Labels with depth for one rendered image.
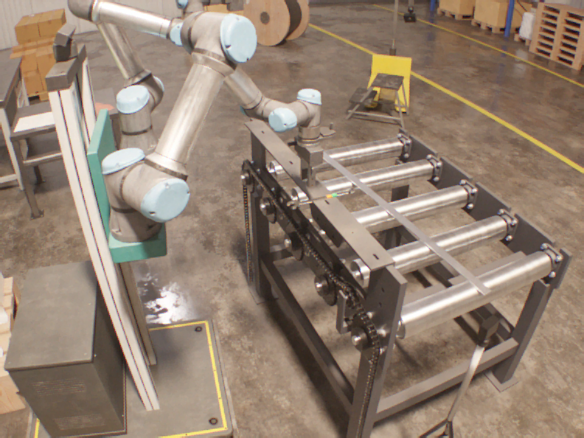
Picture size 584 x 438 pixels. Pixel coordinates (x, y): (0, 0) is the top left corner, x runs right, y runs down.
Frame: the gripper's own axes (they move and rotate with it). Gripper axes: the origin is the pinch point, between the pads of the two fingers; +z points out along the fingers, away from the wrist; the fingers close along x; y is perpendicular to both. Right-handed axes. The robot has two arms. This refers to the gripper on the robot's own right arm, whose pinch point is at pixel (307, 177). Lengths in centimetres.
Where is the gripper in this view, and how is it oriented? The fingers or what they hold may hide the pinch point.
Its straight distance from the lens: 167.6
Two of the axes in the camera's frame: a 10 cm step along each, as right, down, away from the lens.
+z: 0.0, 8.2, 5.7
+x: 4.0, 5.3, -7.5
